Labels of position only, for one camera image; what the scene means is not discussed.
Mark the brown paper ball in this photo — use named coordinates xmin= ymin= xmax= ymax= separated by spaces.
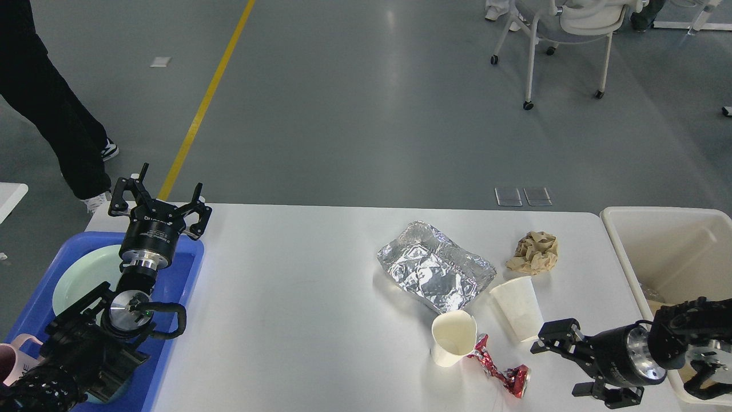
xmin=506 ymin=231 xmax=559 ymax=276

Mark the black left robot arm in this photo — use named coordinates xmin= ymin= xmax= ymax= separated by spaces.
xmin=2 ymin=164 xmax=212 ymax=411

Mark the blue plastic tray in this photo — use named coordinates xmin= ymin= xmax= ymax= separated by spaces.
xmin=2 ymin=231 xmax=204 ymax=411

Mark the person in black trousers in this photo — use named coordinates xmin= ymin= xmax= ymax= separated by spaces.
xmin=1 ymin=1 xmax=119 ymax=213

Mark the pink HOME mug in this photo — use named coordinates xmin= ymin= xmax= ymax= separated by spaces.
xmin=1 ymin=334 xmax=43 ymax=386

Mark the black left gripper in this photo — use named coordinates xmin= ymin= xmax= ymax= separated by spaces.
xmin=108 ymin=163 xmax=212 ymax=272

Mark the white side table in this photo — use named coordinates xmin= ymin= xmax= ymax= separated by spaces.
xmin=0 ymin=182 xmax=29 ymax=223

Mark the mint green round plate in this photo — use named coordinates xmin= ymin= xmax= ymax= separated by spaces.
xmin=52 ymin=244 xmax=121 ymax=315

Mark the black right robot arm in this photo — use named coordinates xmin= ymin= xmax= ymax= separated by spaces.
xmin=531 ymin=296 xmax=731 ymax=409

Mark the white office chair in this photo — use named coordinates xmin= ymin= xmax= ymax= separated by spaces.
xmin=491 ymin=1 xmax=648 ymax=110

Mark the white paper bowl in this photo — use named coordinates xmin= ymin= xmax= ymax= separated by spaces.
xmin=490 ymin=276 xmax=544 ymax=342

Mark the right floor socket plate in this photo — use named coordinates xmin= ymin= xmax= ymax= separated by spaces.
xmin=523 ymin=187 xmax=552 ymax=207

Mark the crumpled aluminium foil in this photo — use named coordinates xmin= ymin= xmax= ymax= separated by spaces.
xmin=377 ymin=221 xmax=497 ymax=314

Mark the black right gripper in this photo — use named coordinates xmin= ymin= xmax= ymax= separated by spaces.
xmin=530 ymin=318 xmax=667 ymax=409

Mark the left floor socket plate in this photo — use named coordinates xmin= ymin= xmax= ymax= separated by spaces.
xmin=494 ymin=187 xmax=523 ymax=208

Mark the white plastic bin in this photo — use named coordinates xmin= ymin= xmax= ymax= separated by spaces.
xmin=600 ymin=207 xmax=732 ymax=408

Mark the floor socket plate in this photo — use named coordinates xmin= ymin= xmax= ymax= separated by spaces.
xmin=523 ymin=187 xmax=552 ymax=207
xmin=494 ymin=187 xmax=523 ymax=208

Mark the white paper cup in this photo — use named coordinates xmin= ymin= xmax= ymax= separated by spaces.
xmin=429 ymin=310 xmax=478 ymax=367

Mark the crushed red can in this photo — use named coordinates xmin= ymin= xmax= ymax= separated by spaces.
xmin=466 ymin=334 xmax=531 ymax=399

